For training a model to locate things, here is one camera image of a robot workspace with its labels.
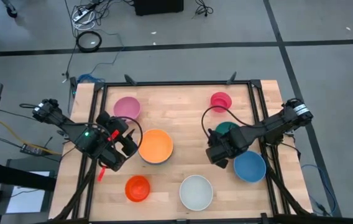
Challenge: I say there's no green bowl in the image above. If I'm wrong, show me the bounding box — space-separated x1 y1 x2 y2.
215 121 241 136

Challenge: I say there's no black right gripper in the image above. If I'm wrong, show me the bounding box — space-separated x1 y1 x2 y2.
206 128 245 169

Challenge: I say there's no black frame clip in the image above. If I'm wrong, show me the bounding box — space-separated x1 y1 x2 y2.
123 73 139 86
226 71 238 85

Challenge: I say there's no small black device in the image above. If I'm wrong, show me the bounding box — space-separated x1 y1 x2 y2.
68 76 78 98

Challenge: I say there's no grey cable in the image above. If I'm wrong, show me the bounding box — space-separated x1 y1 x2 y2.
86 28 126 77

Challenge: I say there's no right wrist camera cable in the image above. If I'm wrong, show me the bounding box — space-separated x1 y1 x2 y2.
200 105 260 139

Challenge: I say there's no small orange-red bowl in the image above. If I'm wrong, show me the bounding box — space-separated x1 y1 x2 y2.
124 175 151 203

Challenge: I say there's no small crimson bowl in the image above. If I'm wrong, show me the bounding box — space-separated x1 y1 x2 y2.
210 91 233 113

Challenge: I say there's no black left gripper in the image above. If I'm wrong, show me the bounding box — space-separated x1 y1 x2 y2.
96 111 139 172

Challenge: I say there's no black cable bundle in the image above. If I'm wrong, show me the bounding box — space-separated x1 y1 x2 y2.
191 0 214 19

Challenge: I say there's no black cable with plug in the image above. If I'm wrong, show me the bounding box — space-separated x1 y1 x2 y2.
61 0 78 78

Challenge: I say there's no red strap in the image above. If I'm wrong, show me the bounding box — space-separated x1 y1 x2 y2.
96 167 107 183

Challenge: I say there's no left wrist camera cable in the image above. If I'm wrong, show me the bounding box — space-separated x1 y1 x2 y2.
116 116 144 155

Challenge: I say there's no black equipment case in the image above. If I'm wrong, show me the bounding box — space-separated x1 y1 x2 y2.
134 0 185 17

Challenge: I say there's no black beam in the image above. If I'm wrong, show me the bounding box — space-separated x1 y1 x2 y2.
0 160 57 191

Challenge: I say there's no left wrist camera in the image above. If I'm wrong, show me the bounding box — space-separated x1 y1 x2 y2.
111 117 131 139

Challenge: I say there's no large orange bowl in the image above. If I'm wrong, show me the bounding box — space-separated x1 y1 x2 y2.
138 128 174 163

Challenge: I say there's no black aluminium table frame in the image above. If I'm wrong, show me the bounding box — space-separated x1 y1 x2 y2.
52 79 313 224

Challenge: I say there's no white panel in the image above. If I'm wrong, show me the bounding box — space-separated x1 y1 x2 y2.
5 170 52 215

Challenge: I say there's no yellow cable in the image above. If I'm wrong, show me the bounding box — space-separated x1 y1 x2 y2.
0 119 63 156

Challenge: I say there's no white bowl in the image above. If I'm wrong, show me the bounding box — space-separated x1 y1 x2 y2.
178 174 214 212

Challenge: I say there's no white power strip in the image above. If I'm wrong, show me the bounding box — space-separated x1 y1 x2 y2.
72 9 90 22

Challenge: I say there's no black floor tape line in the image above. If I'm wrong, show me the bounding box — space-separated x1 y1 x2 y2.
262 0 342 217
0 39 353 58

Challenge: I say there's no white cable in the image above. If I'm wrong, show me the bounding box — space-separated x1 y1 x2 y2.
71 17 96 31

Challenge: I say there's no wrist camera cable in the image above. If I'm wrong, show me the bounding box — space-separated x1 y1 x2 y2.
200 105 260 139
116 116 144 155

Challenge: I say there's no pink bowl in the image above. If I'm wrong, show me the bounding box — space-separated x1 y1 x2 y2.
113 96 142 121

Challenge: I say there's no blue cable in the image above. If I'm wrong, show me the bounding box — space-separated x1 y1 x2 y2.
300 164 338 216
76 73 106 84

